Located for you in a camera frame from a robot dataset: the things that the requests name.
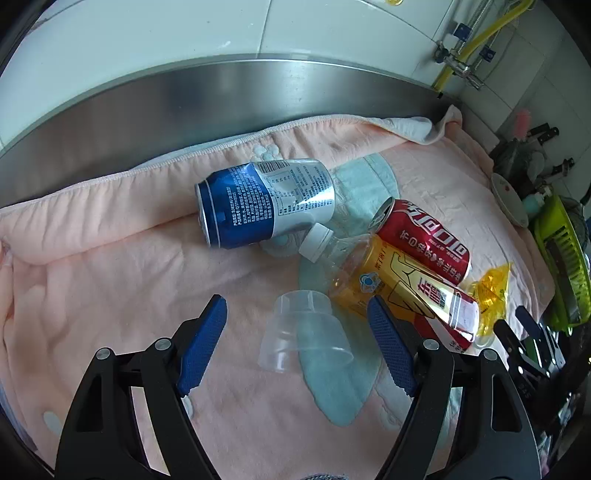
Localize dish soap bottle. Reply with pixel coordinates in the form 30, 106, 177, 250
524, 187, 552, 215

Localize yellow plastic wrapper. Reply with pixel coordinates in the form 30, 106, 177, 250
468, 262, 514, 337

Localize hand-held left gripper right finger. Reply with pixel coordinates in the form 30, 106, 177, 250
368, 295, 541, 480

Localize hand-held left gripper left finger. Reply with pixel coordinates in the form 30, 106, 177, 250
58, 294, 228, 480

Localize utensil holder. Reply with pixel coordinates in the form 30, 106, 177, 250
489, 137, 546, 178

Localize red drink can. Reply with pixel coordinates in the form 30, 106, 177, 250
369, 197, 471, 283

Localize dented blue white can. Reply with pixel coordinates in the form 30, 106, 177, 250
195, 158, 336, 249

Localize clear plastic cup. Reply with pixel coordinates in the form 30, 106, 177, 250
259, 290, 355, 373

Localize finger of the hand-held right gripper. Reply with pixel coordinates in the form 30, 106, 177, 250
493, 318, 522, 361
515, 306, 544, 343

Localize white ceramic plate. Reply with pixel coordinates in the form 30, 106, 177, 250
491, 173, 528, 227

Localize green dish rack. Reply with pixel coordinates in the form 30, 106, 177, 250
529, 194, 591, 330

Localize pink brush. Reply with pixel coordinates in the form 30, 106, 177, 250
512, 108, 532, 138

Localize wall water valves and hoses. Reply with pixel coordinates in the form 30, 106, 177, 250
433, 0, 532, 93

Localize clear bottle with yellow label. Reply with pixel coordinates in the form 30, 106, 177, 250
298, 223, 479, 354

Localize pink fleece blanket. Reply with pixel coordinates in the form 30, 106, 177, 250
0, 105, 555, 480

